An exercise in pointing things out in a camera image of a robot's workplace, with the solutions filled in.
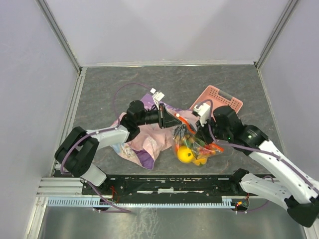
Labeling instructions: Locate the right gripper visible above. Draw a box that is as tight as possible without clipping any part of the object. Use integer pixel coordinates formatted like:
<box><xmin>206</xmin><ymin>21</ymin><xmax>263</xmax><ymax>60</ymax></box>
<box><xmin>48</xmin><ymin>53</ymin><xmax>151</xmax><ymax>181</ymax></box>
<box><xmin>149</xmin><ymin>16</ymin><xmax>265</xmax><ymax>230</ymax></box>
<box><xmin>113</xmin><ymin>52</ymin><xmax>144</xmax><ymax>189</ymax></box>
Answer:
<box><xmin>194</xmin><ymin>114</ymin><xmax>231</xmax><ymax>145</ymax></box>

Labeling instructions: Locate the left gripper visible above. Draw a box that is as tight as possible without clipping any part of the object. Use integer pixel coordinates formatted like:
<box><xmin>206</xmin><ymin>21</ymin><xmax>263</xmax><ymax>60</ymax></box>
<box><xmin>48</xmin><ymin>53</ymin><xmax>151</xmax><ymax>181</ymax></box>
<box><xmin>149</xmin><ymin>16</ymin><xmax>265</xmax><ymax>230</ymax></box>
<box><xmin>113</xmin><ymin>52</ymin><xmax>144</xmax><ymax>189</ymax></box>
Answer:
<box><xmin>137</xmin><ymin>103</ymin><xmax>182</xmax><ymax>129</ymax></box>

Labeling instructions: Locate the clear zip top bag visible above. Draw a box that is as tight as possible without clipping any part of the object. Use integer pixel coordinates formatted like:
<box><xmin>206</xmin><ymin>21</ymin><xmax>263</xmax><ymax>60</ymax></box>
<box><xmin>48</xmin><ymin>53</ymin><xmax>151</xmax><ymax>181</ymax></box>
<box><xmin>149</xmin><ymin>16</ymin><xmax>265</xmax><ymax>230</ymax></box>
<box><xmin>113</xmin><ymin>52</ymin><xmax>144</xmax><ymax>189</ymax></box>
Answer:
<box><xmin>172</xmin><ymin>113</ymin><xmax>222</xmax><ymax>160</ymax></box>

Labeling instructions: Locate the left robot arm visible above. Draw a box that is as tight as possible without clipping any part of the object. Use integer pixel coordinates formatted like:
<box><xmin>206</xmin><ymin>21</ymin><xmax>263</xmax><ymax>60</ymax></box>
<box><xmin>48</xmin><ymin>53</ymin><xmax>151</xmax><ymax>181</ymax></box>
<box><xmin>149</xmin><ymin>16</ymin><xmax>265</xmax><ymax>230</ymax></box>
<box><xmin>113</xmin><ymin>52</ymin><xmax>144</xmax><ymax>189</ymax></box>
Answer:
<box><xmin>54</xmin><ymin>100</ymin><xmax>182</xmax><ymax>194</ymax></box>

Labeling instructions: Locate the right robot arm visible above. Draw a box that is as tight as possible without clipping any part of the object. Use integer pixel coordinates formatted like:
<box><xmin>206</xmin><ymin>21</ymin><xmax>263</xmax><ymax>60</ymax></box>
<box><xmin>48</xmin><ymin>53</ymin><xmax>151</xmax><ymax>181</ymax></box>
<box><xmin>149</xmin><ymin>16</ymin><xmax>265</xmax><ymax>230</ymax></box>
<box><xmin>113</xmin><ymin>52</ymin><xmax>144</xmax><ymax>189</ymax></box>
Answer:
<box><xmin>192</xmin><ymin>103</ymin><xmax>319</xmax><ymax>228</ymax></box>

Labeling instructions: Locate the fake brown longan bunch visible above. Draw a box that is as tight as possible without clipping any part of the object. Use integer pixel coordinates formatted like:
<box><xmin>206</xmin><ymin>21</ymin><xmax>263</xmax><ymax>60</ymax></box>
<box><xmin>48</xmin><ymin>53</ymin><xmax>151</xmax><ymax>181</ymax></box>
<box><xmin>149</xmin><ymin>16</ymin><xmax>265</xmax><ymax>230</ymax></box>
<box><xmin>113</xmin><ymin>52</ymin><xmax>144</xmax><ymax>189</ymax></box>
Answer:
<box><xmin>178</xmin><ymin>132</ymin><xmax>195</xmax><ymax>148</ymax></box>

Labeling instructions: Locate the fake red cherry bunch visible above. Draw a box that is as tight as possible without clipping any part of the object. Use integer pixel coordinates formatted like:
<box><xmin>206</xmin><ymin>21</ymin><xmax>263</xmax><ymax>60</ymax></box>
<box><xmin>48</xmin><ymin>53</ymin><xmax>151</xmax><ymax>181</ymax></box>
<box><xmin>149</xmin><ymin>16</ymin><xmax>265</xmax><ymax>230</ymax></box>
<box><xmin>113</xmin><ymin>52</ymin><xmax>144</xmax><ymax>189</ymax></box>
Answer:
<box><xmin>196</xmin><ymin>143</ymin><xmax>224</xmax><ymax>159</ymax></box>

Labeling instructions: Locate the fake orange persimmon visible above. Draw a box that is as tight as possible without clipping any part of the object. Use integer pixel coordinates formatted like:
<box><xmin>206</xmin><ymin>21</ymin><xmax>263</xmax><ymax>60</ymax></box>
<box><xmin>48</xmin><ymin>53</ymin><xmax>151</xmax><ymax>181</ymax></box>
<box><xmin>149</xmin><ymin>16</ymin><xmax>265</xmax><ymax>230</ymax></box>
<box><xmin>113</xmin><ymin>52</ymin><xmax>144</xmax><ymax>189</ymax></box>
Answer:
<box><xmin>192</xmin><ymin>158</ymin><xmax>208</xmax><ymax>166</ymax></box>

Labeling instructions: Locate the fake yellow lemon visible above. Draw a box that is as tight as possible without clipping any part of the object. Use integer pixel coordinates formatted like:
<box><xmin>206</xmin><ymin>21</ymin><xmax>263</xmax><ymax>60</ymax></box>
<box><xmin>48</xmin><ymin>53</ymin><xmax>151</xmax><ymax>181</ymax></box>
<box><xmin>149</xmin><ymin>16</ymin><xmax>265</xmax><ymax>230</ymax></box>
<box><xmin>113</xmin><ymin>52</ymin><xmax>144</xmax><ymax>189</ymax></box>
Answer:
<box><xmin>177</xmin><ymin>146</ymin><xmax>195</xmax><ymax>163</ymax></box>

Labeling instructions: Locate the pink purple printed cloth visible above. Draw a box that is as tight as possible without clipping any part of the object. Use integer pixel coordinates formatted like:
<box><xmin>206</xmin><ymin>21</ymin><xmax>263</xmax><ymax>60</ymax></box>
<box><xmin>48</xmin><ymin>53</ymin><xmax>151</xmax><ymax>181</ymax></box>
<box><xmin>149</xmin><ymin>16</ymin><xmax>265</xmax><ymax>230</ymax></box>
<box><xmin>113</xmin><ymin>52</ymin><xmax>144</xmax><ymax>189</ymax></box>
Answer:
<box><xmin>111</xmin><ymin>94</ymin><xmax>197</xmax><ymax>170</ymax></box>

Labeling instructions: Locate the pink plastic basket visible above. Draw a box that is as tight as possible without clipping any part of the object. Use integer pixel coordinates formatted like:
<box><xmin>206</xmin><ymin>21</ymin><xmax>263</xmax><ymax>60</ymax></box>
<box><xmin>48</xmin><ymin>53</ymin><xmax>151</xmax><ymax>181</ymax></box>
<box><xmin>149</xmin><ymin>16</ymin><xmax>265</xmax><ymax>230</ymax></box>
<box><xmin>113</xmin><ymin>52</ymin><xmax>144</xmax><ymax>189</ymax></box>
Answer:
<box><xmin>190</xmin><ymin>85</ymin><xmax>243</xmax><ymax>113</ymax></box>

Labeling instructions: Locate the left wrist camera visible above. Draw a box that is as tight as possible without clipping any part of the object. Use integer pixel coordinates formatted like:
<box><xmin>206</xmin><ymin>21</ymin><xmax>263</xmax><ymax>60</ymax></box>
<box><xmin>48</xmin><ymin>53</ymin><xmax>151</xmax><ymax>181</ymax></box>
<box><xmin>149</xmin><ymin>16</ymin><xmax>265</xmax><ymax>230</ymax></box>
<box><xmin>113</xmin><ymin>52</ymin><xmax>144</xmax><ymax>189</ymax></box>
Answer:
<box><xmin>150</xmin><ymin>88</ymin><xmax>165</xmax><ymax>109</ymax></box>

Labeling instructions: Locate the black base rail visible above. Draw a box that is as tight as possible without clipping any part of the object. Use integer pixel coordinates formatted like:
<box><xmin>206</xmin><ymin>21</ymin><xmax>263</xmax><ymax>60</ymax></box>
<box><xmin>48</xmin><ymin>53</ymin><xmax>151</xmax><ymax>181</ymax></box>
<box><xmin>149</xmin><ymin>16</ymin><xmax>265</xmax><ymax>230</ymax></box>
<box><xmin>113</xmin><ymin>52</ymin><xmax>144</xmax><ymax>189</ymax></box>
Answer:
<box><xmin>97</xmin><ymin>174</ymin><xmax>247</xmax><ymax>204</ymax></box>

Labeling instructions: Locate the light blue cable duct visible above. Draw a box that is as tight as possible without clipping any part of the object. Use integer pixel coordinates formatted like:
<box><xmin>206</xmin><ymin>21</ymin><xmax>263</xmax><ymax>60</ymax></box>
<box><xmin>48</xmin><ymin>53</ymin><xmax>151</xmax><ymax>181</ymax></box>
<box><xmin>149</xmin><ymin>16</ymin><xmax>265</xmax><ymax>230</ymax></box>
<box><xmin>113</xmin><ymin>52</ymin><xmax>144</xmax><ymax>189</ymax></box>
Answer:
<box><xmin>47</xmin><ymin>195</ymin><xmax>237</xmax><ymax>208</ymax></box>

